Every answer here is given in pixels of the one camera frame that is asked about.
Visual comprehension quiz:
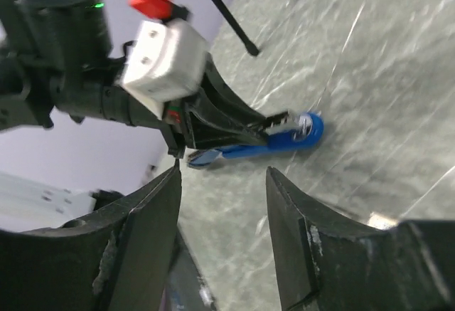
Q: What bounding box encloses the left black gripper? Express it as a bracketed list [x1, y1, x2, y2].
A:
[1, 0, 185, 158]

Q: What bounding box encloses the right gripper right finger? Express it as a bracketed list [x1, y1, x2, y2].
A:
[266, 167, 454, 310]

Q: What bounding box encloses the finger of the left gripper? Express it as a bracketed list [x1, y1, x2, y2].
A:
[183, 54, 290, 149]

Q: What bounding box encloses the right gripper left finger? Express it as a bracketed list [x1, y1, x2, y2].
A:
[1, 166, 216, 310]

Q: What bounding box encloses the blue black stapler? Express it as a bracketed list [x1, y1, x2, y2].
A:
[187, 112, 324, 169]

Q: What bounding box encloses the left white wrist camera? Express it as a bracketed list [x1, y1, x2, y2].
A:
[119, 0, 208, 120]

